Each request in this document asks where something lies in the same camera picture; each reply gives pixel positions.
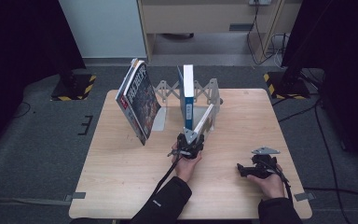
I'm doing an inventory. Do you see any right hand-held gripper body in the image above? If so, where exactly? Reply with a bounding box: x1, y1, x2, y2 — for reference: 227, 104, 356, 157
250, 146, 282, 180

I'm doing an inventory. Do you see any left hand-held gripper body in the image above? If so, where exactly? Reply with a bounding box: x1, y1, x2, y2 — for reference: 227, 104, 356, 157
174, 127, 206, 161

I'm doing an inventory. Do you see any white caterpillar picture book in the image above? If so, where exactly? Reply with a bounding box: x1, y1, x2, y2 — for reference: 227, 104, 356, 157
193, 103, 216, 141

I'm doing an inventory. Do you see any metal expandable book stand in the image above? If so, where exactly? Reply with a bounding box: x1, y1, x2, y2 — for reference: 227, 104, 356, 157
151, 77, 222, 132

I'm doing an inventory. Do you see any thick blue book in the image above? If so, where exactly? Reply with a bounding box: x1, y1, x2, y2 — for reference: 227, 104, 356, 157
175, 63, 196, 132

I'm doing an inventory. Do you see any large dark cover book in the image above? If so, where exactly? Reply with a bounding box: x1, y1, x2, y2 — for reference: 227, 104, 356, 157
122, 62, 163, 147

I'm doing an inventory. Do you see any person's left hand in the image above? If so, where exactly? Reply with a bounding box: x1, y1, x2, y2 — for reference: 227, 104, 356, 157
171, 144, 202, 183

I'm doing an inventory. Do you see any person's right hand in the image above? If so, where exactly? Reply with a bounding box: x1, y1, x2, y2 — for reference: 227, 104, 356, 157
247, 165, 286, 202

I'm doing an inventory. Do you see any grey tape strip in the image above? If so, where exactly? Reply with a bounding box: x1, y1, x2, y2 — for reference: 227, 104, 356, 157
63, 191, 88, 203
293, 190, 317, 203

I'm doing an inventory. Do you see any striped black stand base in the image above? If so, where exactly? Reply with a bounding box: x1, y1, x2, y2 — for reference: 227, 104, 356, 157
262, 70, 311, 101
50, 73, 98, 103

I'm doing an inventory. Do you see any beige wooden desk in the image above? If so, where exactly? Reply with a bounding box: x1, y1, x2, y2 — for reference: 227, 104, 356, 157
136, 0, 304, 63

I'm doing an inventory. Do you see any black curtain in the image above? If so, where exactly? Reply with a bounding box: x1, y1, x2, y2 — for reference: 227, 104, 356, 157
281, 0, 358, 171
0, 0, 87, 157

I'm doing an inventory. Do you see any white cabinet panel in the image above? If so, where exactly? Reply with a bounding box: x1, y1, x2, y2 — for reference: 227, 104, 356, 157
58, 0, 148, 60

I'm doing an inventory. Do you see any white power socket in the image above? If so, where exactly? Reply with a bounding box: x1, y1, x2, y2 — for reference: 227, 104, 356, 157
248, 0, 273, 7

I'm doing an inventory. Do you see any right hand-held gripper black cable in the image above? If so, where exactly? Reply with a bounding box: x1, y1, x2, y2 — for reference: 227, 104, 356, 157
269, 161, 294, 203

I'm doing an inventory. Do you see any hand-held gripper black cable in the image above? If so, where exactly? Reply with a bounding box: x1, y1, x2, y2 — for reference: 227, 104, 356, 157
151, 151, 182, 196
269, 161, 294, 203

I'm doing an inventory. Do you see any left hand-held gripper black cable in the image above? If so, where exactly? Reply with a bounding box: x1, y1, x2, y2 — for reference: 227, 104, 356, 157
151, 151, 182, 196

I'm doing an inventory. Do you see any black cable hanging from socket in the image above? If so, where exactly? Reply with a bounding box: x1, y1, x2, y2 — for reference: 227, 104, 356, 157
245, 3, 282, 67

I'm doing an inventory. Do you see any thin black floor cable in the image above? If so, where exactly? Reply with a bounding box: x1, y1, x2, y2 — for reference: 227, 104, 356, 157
11, 101, 33, 119

